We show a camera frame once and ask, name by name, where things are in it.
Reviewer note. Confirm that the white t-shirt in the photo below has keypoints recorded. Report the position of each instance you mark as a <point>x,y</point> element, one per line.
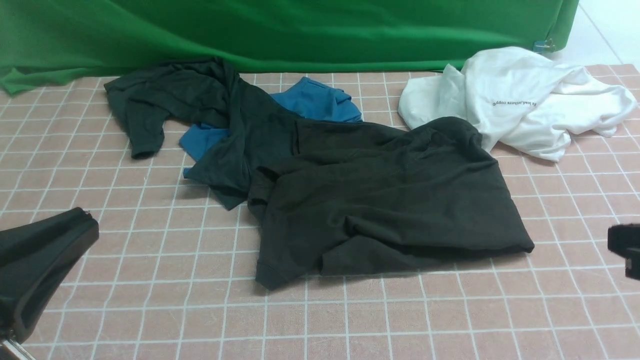
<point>520,98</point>

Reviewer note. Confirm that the blue binder clip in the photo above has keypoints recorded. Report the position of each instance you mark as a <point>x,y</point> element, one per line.
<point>544,46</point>

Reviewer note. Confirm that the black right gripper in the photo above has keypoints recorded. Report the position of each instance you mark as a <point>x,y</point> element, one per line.
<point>624,240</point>

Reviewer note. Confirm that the green backdrop cloth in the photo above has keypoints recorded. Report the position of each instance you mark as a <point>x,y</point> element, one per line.
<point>47,42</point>

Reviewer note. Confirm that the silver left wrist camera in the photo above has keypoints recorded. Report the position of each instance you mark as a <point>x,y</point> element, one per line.
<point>10,350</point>

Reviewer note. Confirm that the dark teal t-shirt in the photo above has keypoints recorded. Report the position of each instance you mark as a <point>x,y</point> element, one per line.
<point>206,92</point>

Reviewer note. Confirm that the dark gray long-sleeve top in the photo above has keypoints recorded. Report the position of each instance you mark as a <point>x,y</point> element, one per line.
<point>368,199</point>

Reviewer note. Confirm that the blue t-shirt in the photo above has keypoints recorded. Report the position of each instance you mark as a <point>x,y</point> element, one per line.
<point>315,102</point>

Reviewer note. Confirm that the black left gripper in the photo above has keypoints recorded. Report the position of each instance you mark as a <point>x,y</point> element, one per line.
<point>35,258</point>

